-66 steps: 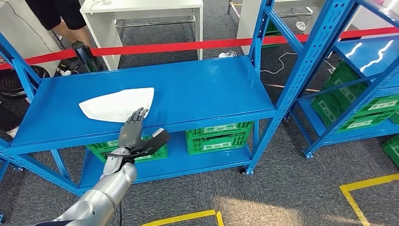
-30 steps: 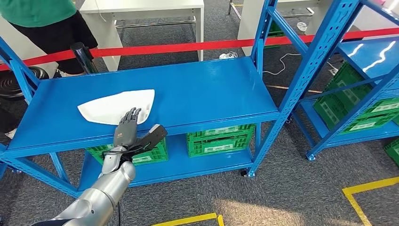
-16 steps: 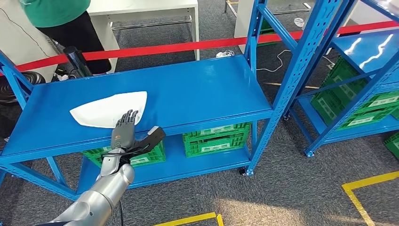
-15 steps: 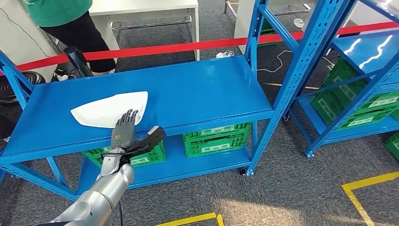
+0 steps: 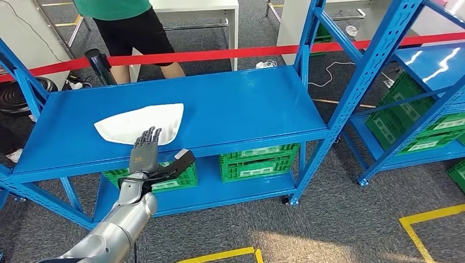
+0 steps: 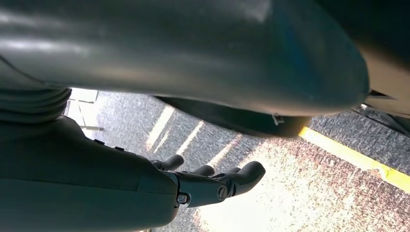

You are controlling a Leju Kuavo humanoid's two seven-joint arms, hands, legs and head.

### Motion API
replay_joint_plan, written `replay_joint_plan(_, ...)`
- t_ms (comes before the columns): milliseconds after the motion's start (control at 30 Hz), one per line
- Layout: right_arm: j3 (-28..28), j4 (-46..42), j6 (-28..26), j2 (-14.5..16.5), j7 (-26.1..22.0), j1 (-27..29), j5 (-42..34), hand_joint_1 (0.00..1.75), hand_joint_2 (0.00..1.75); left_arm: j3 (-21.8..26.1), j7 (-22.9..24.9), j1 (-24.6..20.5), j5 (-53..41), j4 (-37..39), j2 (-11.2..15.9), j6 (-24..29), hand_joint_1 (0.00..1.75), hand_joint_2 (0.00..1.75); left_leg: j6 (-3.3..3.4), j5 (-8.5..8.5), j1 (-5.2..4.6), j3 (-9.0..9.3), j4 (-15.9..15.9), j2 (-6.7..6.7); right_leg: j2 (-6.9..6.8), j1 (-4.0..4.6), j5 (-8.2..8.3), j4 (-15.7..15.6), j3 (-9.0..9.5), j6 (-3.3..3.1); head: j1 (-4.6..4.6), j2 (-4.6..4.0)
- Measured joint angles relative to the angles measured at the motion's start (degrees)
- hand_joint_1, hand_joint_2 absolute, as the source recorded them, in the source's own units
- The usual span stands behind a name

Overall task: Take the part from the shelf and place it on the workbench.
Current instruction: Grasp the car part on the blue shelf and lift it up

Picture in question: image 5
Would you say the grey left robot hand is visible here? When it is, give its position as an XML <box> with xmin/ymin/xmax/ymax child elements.
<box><xmin>129</xmin><ymin>127</ymin><xmax>163</xmax><ymax>175</ymax></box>

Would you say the white curved shell part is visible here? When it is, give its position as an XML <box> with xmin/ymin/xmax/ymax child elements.
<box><xmin>94</xmin><ymin>103</ymin><xmax>185</xmax><ymax>147</ymax></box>

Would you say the blue metal shelf rack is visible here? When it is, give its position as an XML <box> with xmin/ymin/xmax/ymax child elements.
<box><xmin>0</xmin><ymin>0</ymin><xmax>424</xmax><ymax>231</ymax></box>
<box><xmin>338</xmin><ymin>0</ymin><xmax>465</xmax><ymax>187</ymax></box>

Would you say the green plastic crate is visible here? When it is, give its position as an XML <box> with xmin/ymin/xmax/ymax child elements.
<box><xmin>310</xmin><ymin>23</ymin><xmax>333</xmax><ymax>57</ymax></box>
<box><xmin>365</xmin><ymin>108</ymin><xmax>465</xmax><ymax>156</ymax></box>
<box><xmin>219</xmin><ymin>143</ymin><xmax>300</xmax><ymax>184</ymax></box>
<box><xmin>103</xmin><ymin>161</ymin><xmax>199</xmax><ymax>193</ymax></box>
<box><xmin>446</xmin><ymin>159</ymin><xmax>465</xmax><ymax>193</ymax></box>
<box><xmin>381</xmin><ymin>71</ymin><xmax>465</xmax><ymax>137</ymax></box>

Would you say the person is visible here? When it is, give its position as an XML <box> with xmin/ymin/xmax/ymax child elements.
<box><xmin>72</xmin><ymin>0</ymin><xmax>186</xmax><ymax>85</ymax></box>

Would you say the short red barrier belt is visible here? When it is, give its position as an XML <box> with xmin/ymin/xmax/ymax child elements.
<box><xmin>0</xmin><ymin>57</ymin><xmax>91</xmax><ymax>83</ymax></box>

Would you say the long red barrier belt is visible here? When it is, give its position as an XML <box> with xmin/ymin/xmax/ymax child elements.
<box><xmin>107</xmin><ymin>32</ymin><xmax>465</xmax><ymax>68</ymax></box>

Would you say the black shoe with white sole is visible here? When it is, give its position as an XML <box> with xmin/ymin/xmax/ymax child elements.
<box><xmin>0</xmin><ymin>125</ymin><xmax>24</xmax><ymax>168</ymax></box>

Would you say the black round ribbed base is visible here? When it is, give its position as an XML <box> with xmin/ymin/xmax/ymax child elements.
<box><xmin>0</xmin><ymin>77</ymin><xmax>59</xmax><ymax>116</ymax></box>

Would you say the white power adapter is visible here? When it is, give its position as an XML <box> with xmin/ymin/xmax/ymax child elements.
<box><xmin>255</xmin><ymin>59</ymin><xmax>279</xmax><ymax>70</ymax></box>

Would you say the white table with chrome bar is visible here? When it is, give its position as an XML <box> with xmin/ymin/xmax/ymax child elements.
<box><xmin>129</xmin><ymin>0</ymin><xmax>240</xmax><ymax>83</ymax></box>

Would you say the pale grey cabinet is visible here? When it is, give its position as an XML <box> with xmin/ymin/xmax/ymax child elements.
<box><xmin>0</xmin><ymin>0</ymin><xmax>71</xmax><ymax>90</ymax></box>

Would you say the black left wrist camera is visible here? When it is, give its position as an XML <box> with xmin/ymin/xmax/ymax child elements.
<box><xmin>149</xmin><ymin>148</ymin><xmax>197</xmax><ymax>181</ymax></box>

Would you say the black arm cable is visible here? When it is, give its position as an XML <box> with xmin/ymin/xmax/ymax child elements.
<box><xmin>117</xmin><ymin>170</ymin><xmax>173</xmax><ymax>263</ymax></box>

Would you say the black stanchion post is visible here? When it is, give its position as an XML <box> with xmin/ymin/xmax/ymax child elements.
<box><xmin>84</xmin><ymin>48</ymin><xmax>117</xmax><ymax>86</ymax></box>

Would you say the chrome tube frame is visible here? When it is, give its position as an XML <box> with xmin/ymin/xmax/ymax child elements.
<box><xmin>34</xmin><ymin>0</ymin><xmax>92</xmax><ymax>55</ymax></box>

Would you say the white floor cable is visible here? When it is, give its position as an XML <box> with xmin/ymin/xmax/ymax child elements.
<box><xmin>308</xmin><ymin>61</ymin><xmax>395</xmax><ymax>89</ymax></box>

